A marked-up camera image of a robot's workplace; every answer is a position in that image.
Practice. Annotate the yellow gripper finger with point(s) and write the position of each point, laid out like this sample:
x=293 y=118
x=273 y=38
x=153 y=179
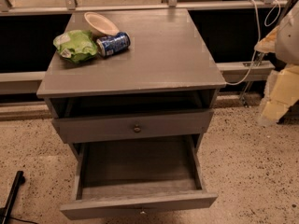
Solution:
x=281 y=92
x=268 y=43

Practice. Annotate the grey drawer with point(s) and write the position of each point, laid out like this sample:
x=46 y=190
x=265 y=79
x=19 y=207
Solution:
x=133 y=126
x=137 y=177

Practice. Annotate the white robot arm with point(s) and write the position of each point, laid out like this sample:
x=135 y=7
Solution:
x=287 y=44

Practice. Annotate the grey wooden drawer cabinet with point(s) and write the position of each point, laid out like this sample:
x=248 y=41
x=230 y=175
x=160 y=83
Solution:
x=166 y=69

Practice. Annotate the blue soda can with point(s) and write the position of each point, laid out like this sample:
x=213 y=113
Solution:
x=112 y=44

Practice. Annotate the white bowl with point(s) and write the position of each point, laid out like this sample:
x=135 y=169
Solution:
x=100 y=25

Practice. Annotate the green chip bag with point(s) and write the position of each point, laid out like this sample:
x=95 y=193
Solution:
x=76 y=46

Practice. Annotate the black stand leg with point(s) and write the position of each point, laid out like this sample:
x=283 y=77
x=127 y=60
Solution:
x=6 y=210

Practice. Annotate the metal railing frame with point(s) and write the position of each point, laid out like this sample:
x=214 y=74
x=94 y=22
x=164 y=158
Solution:
x=137 y=3

